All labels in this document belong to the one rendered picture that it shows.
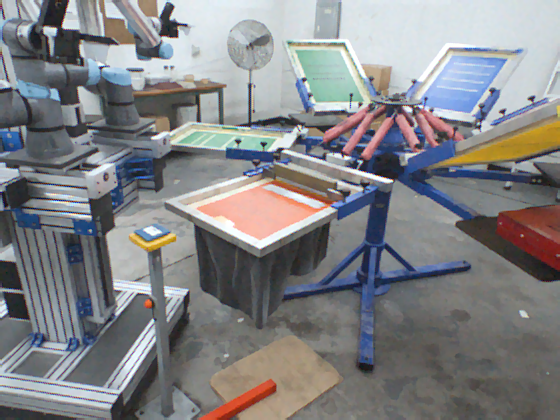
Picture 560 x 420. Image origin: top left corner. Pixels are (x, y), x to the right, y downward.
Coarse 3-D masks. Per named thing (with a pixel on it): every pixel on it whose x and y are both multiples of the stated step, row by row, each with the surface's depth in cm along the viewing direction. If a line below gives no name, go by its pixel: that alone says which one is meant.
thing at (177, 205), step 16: (256, 176) 220; (192, 192) 195; (208, 192) 199; (352, 192) 209; (176, 208) 181; (208, 224) 168; (224, 224) 167; (304, 224) 170; (320, 224) 177; (240, 240) 158; (256, 240) 156; (272, 240) 157; (288, 240) 163
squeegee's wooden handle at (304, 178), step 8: (280, 168) 215; (288, 168) 212; (296, 168) 210; (280, 176) 217; (288, 176) 213; (296, 176) 209; (304, 176) 206; (312, 176) 202; (320, 176) 202; (304, 184) 207; (312, 184) 204; (320, 184) 201; (328, 184) 197; (336, 184) 197
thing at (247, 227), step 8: (304, 192) 210; (288, 200) 201; (320, 200) 202; (328, 200) 202; (304, 208) 193; (312, 208) 193; (320, 208) 194; (296, 216) 185; (304, 216) 185; (240, 224) 176; (248, 224) 176; (280, 224) 177; (288, 224) 177; (248, 232) 170; (256, 232) 170; (264, 232) 170; (272, 232) 170
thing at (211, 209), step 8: (264, 184) 218; (272, 184) 219; (280, 184) 219; (240, 192) 207; (248, 192) 208; (264, 192) 208; (272, 192) 209; (224, 200) 198; (232, 200) 198; (200, 208) 189; (208, 208) 189; (216, 208) 189; (216, 216) 182; (224, 216) 182; (232, 216) 182
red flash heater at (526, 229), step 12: (504, 216) 158; (516, 216) 157; (528, 216) 158; (540, 216) 158; (552, 216) 158; (504, 228) 159; (516, 228) 154; (528, 228) 149; (540, 228) 149; (552, 228) 149; (516, 240) 155; (528, 240) 150; (540, 240) 146; (552, 240) 141; (528, 252) 151; (540, 252) 147; (552, 252) 142; (552, 264) 143
